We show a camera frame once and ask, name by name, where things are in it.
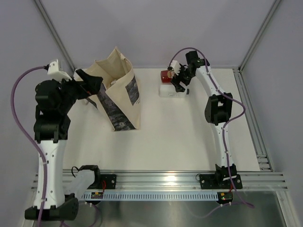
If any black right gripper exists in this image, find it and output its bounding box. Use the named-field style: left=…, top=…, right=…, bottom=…
left=170, top=64, right=194, bottom=93

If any beige canvas tote bag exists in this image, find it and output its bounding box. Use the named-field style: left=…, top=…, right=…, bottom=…
left=83, top=47, right=141, bottom=131

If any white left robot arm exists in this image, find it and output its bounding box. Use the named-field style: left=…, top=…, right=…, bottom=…
left=25, top=70, right=103, bottom=222

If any aluminium mounting rail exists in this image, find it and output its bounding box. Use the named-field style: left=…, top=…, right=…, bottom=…
left=30, top=169, right=288, bottom=190

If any right side aluminium rail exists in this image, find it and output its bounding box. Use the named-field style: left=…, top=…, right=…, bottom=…
left=232, top=68, right=275, bottom=172

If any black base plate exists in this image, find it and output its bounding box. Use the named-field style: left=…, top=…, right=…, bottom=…
left=88, top=174, right=117, bottom=190
left=198, top=174, right=243, bottom=190

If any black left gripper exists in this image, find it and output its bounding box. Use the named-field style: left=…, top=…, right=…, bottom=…
left=54, top=68, right=103, bottom=113

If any left aluminium frame post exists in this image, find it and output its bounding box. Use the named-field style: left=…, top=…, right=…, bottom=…
left=33, top=0, right=76, bottom=71

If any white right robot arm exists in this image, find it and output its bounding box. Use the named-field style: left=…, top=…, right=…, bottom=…
left=168, top=48, right=237, bottom=190

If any white bottle black cap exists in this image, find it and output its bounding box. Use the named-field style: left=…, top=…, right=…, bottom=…
left=159, top=84, right=189, bottom=98

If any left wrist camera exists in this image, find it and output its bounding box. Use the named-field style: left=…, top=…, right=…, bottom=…
left=47, top=59, right=72, bottom=82

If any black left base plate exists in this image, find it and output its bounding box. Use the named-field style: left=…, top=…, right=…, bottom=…
left=88, top=174, right=117, bottom=190

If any white slotted cable duct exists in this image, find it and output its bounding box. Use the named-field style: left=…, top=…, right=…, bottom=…
left=81, top=191, right=218, bottom=201

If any right aluminium frame post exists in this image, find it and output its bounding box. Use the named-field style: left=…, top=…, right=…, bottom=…
left=238, top=0, right=283, bottom=72

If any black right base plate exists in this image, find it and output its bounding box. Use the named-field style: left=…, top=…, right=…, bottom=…
left=198, top=174, right=243, bottom=190

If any red dish soap bottle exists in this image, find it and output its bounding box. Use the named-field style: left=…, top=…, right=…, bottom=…
left=160, top=70, right=175, bottom=84

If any aluminium frame post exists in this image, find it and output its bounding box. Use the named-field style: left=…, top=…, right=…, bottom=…
left=33, top=0, right=76, bottom=71
left=238, top=0, right=283, bottom=72

